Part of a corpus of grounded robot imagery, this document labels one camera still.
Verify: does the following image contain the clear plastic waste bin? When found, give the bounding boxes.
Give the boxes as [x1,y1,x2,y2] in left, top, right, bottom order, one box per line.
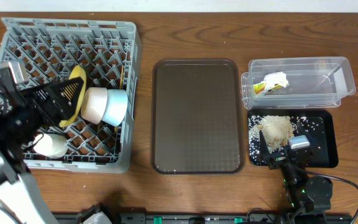
[241,57,356,110]

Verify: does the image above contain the grey plastic dish rack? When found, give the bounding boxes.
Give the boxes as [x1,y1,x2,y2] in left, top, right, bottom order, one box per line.
[0,17,142,174]

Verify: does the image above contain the yellow round plate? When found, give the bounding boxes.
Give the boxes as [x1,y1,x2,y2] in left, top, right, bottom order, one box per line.
[59,65,87,127]

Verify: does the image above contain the white cup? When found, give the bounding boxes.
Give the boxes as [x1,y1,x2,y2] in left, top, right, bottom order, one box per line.
[33,134,68,159]

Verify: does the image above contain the cooked rice pile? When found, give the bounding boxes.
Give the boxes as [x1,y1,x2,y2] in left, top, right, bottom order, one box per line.
[248,115,323,159]

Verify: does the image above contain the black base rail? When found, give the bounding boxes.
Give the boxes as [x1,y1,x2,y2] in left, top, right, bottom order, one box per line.
[54,203,354,224]

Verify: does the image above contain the white tissue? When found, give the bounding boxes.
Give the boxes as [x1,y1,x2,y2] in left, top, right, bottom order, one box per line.
[264,72,289,91]

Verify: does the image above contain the colourful snack wrapper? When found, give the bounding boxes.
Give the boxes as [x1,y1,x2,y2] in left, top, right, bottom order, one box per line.
[254,82,281,95]

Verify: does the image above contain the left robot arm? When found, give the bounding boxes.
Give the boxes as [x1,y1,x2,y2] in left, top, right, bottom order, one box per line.
[0,78,86,223]

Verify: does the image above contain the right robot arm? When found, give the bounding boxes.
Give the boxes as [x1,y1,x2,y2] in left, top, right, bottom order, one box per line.
[259,131,333,223]

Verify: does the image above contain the dark brown serving tray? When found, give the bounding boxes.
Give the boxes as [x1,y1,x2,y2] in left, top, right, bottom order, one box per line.
[150,58,245,175]

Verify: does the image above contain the pink white bowl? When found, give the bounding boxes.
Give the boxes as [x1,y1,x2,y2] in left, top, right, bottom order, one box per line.
[81,87,108,124]

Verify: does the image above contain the black waste tray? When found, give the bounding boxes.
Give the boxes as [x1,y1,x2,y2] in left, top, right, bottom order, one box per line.
[247,109,339,168]

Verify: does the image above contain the light blue bowl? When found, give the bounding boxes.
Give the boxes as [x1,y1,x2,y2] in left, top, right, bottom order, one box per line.
[102,89,128,126]

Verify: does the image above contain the wooden chopstick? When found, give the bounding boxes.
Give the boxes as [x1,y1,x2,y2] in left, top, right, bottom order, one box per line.
[113,64,126,131]

